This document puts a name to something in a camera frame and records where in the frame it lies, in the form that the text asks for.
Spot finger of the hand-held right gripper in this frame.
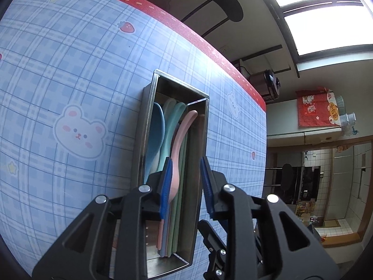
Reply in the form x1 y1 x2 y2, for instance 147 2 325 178
197 219 231 280

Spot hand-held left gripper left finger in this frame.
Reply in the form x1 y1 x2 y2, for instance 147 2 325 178
31 157 173 280

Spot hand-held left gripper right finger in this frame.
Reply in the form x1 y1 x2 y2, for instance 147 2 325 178
200 156 341 280

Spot pink spoon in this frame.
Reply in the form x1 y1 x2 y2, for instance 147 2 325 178
169 110 199 203

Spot green chopstick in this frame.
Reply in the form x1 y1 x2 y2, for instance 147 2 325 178
169 201 179 254

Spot steel utensil box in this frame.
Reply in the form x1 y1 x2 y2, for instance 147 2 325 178
130 69 210 279

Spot blue spoon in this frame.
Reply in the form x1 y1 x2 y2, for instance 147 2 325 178
145 102 166 172

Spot pink chopstick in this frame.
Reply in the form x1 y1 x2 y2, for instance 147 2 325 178
157 220 164 250

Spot teal spoon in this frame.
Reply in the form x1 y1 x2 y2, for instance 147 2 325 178
157 101 188 172

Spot beige spoon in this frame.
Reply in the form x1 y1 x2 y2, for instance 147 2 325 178
161 98 177 123

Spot black round stool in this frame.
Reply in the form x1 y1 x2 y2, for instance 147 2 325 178
181 0 244 38
264 163 295 190

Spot black cabinet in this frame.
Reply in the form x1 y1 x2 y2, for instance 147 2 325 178
291 166 321 205

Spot silver rice cooker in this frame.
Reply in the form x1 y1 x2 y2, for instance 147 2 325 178
250 69 282 102

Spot white refrigerator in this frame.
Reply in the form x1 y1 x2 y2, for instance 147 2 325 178
303 127 343 146

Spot red printed cloth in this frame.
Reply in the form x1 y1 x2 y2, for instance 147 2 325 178
296 87 341 128

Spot blue plaid table mat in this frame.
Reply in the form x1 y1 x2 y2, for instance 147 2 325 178
0 0 267 280

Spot clear plastic containers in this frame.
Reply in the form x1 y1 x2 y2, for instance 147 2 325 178
335 95 358 137

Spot dark framed window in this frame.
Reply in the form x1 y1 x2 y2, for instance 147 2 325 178
259 0 373 78

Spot black metal chair frame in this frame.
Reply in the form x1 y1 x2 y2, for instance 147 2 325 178
230 45 292 73

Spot wooden door frame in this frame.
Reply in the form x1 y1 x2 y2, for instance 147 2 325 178
303 141 373 248

